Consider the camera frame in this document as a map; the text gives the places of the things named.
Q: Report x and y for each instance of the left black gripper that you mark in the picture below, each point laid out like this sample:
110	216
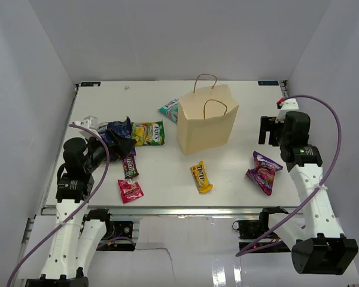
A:
124	144

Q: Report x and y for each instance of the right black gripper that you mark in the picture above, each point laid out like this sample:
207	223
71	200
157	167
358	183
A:
268	124

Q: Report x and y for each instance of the dark blue candy bag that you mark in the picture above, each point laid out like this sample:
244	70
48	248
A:
121	128

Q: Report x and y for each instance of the brown M&M's packet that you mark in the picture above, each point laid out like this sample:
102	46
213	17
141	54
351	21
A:
130	169

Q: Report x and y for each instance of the green yellow Fox's candy bag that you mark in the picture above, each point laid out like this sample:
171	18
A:
148	133

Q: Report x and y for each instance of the red candy packet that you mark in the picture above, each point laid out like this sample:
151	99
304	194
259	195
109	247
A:
130	190

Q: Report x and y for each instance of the purple candy bag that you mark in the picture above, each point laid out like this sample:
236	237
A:
263	172

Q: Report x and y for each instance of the teal Fox's candy bag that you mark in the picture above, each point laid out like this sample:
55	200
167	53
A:
170	110

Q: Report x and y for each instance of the yellow M&M's packet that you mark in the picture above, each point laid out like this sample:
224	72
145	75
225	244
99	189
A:
200	177

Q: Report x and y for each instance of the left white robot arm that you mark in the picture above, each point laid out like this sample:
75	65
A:
78	232

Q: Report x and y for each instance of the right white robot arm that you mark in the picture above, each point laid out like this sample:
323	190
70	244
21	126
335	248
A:
321	247

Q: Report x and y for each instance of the brown paper bag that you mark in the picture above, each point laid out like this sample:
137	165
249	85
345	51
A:
205	117

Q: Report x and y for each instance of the right blue table label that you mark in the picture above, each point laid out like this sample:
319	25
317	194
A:
268	83

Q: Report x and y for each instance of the blue table label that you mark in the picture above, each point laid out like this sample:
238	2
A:
268	83
90	84

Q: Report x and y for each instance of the left blue table label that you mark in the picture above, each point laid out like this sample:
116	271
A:
90	84

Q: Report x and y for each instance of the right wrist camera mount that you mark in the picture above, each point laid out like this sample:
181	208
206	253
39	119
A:
284	106

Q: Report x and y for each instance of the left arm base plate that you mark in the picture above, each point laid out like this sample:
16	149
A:
121	236

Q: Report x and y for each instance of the aluminium front rail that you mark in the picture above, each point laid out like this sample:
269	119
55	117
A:
188	211

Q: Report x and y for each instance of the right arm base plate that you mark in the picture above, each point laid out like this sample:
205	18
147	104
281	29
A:
248	230

